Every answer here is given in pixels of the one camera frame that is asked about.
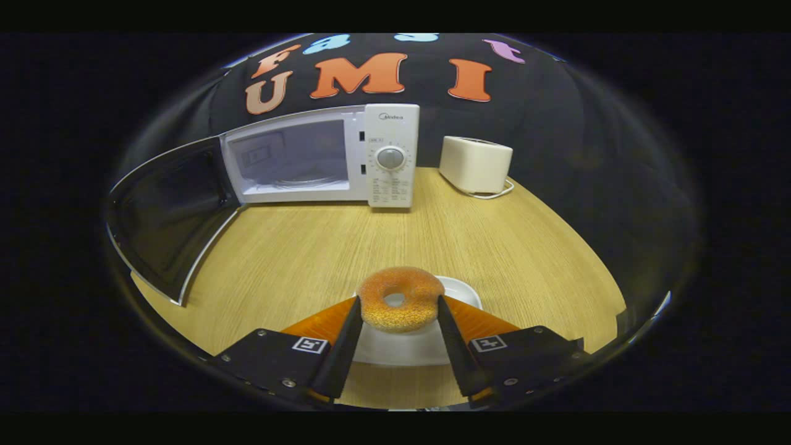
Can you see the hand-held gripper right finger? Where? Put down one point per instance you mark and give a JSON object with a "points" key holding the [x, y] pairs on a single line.
{"points": [[457, 352]]}

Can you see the sugared brown donut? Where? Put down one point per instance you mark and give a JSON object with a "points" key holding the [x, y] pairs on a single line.
{"points": [[420, 290]]}

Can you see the white plate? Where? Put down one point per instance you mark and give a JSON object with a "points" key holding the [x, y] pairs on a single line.
{"points": [[401, 349]]}

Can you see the glass turntable plate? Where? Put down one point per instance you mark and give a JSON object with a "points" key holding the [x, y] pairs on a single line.
{"points": [[303, 182]]}

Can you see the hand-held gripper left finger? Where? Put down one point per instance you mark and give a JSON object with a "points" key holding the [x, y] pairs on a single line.
{"points": [[340, 358]]}

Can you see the white microwave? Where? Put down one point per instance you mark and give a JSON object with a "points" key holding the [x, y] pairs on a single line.
{"points": [[389, 130]]}

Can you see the cream toaster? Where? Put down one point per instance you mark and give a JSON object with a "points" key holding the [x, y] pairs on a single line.
{"points": [[476, 164]]}

